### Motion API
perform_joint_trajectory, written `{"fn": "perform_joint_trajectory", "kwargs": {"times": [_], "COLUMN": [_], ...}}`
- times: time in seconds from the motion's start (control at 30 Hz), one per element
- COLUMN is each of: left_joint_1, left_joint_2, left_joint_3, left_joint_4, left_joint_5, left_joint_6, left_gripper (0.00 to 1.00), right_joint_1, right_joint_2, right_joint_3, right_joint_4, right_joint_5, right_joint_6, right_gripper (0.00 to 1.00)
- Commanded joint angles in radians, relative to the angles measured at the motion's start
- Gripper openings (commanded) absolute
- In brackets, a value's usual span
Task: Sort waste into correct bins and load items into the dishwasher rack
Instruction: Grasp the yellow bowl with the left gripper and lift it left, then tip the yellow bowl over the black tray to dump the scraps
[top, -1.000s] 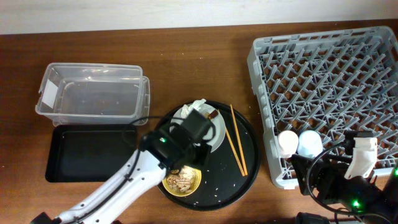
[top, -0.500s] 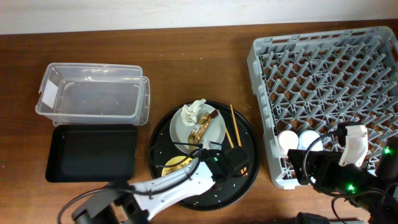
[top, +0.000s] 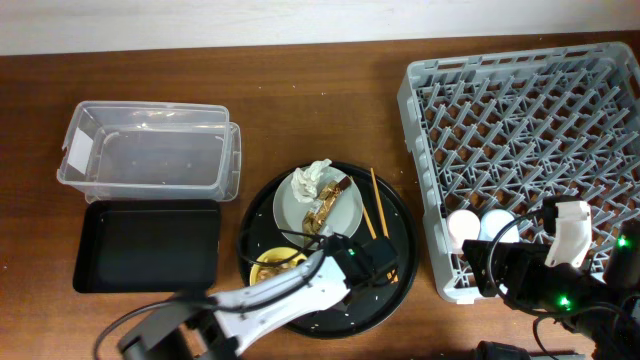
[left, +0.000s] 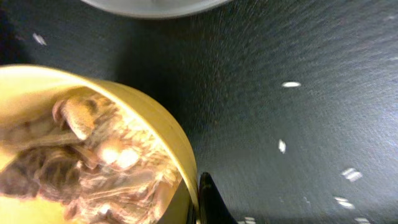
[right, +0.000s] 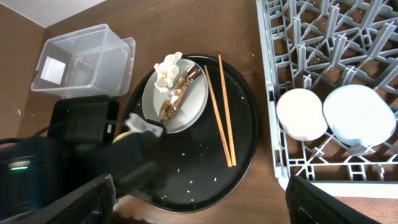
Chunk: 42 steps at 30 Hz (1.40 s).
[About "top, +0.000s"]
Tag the wooden chopstick left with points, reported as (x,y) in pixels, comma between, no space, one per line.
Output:
(369,223)

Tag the crumpled white napkin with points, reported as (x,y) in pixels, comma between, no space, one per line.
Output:
(305,181)

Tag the grey dishwasher rack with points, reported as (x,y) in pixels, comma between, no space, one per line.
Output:
(506,130)

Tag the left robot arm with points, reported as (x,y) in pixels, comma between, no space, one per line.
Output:
(229,322)

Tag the black rectangular tray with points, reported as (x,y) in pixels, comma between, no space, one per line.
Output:
(135,246)

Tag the gold foil wrapper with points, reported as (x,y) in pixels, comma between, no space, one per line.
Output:
(316,216)

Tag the pink cup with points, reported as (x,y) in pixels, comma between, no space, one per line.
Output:
(462,225)

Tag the food scraps pile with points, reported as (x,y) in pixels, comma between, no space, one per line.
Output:
(267,272)

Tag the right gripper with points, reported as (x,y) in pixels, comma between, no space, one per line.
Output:
(529,259)

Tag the clear plastic bin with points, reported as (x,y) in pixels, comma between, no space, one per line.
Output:
(152,150)

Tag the wooden chopstick right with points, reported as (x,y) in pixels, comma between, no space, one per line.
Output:
(380,205)

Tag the yellow bowl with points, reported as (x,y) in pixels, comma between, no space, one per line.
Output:
(272,256)

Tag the grey plate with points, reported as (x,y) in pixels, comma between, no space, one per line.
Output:
(344,217)

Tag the blue cup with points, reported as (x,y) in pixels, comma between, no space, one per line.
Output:
(493,221)

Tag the wooden chopstick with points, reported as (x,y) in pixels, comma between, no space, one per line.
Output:
(369,223)
(380,205)

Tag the round black tray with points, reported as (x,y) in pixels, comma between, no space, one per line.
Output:
(258,233)

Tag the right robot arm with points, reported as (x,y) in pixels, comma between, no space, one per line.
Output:
(605,311)

